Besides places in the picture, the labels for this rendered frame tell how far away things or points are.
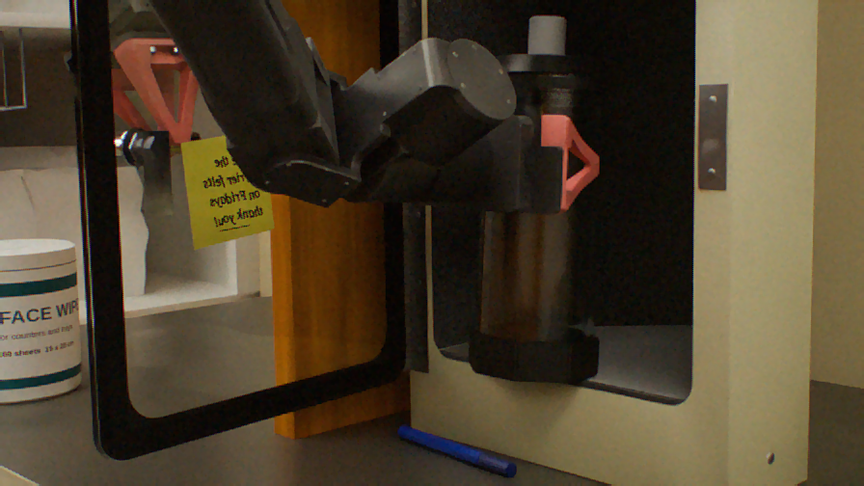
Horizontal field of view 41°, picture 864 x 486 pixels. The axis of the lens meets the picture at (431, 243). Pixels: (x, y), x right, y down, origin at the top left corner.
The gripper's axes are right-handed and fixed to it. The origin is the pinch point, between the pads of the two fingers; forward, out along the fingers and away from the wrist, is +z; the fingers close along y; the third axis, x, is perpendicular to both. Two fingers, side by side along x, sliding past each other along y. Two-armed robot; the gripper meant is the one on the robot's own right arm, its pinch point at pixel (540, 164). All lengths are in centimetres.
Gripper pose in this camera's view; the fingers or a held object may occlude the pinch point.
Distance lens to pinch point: 88.4
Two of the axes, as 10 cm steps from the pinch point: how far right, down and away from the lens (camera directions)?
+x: -0.3, 10.0, 0.7
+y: -7.4, -0.8, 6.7
